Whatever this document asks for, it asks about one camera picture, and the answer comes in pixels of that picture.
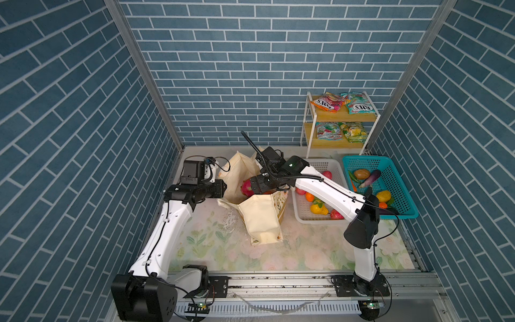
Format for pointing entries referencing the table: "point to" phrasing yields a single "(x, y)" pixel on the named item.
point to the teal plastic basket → (389, 180)
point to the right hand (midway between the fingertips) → (258, 182)
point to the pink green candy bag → (329, 131)
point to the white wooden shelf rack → (338, 121)
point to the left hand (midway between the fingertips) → (224, 185)
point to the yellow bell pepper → (383, 196)
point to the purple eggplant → (370, 180)
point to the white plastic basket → (301, 210)
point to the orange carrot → (383, 204)
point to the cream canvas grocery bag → (262, 212)
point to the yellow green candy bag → (355, 132)
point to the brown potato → (361, 174)
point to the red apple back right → (328, 174)
